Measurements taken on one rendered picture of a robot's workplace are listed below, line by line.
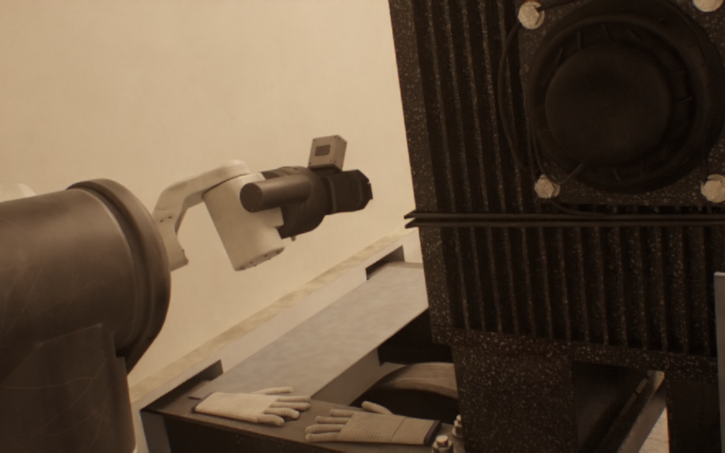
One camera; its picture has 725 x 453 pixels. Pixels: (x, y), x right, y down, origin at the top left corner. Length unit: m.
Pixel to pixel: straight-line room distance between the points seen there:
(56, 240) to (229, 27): 1.66
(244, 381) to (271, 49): 0.79
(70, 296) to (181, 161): 1.52
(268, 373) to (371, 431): 0.39
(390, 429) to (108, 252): 1.21
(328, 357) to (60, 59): 0.83
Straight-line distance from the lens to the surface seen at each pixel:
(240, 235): 1.03
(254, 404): 1.81
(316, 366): 1.94
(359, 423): 1.66
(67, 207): 0.47
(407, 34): 1.33
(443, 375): 1.91
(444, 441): 1.52
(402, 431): 1.62
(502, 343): 1.40
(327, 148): 1.19
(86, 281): 0.45
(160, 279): 0.47
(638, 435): 1.91
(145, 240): 0.46
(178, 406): 1.91
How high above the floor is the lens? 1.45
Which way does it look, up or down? 15 degrees down
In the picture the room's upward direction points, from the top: 9 degrees counter-clockwise
